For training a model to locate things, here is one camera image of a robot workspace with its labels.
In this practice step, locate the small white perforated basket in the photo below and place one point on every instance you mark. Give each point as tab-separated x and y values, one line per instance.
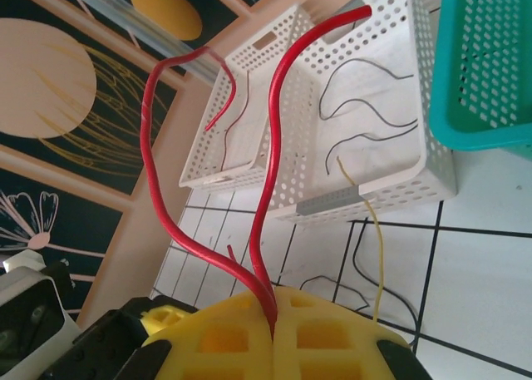
374	164

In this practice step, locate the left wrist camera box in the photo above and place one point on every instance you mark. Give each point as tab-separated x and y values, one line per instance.
21	272

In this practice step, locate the teal perforated basket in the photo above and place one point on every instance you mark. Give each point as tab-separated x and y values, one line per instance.
469	139

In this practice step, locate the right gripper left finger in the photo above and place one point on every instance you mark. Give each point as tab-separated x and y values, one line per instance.
216	313

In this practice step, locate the large white perforated basket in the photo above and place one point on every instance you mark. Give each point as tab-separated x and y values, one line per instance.
216	147

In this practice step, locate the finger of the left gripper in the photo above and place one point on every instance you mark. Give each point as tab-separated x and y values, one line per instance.
160	317

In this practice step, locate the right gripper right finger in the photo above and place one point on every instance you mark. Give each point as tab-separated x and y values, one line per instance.
361	334

